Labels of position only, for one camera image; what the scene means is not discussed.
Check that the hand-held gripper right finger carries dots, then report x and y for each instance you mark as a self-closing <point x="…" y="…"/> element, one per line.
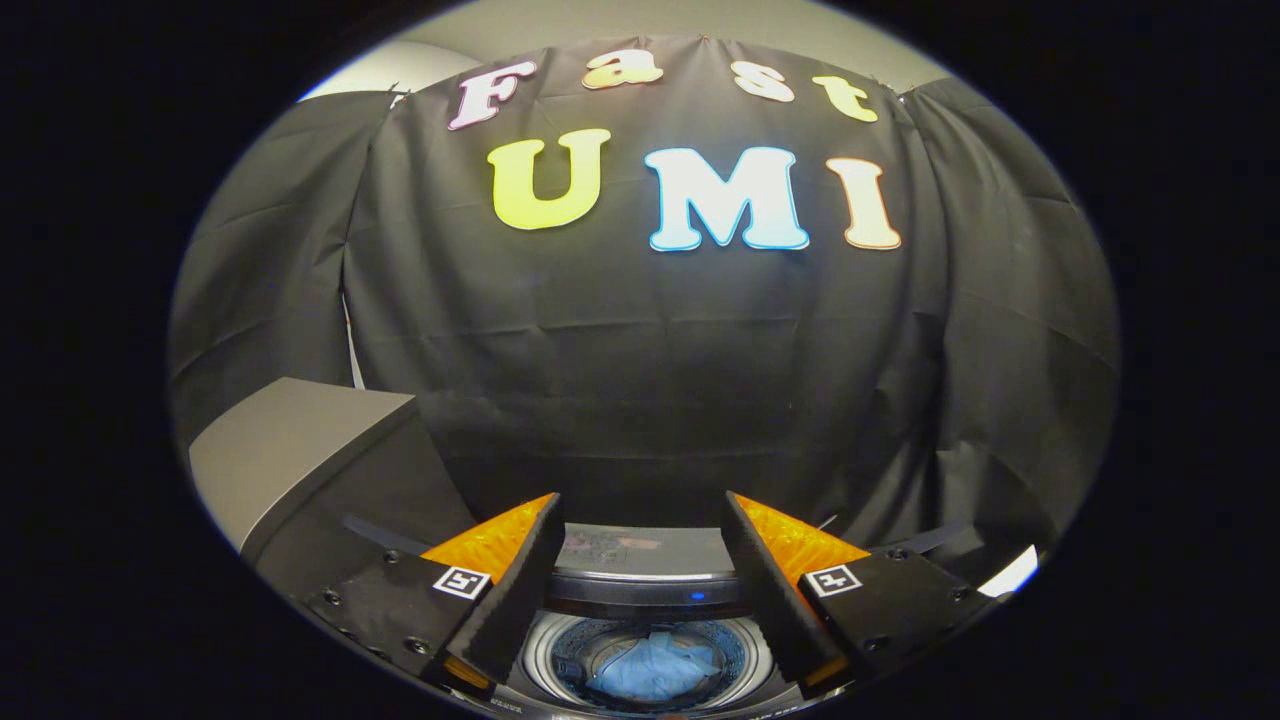
<point x="770" y="590"/>

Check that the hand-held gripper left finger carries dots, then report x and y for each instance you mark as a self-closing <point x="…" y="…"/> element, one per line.
<point x="520" y="590"/>

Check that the dark grey washing machine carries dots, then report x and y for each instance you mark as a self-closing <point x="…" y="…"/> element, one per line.
<point x="640" y="620"/>

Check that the dark washing machine lid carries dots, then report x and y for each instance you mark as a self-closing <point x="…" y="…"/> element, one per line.
<point x="650" y="555"/>

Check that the light blue polo shirt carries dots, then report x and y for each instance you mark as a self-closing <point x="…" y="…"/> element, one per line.
<point x="655" y="668"/>

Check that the white flat board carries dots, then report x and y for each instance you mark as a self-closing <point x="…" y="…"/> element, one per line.
<point x="1010" y="572"/>

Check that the black backdrop cloth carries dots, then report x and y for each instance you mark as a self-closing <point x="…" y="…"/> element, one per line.
<point x="650" y="380"/>

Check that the grey cabinet with dark top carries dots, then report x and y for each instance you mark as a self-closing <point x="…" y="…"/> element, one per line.
<point x="290" y="450"/>

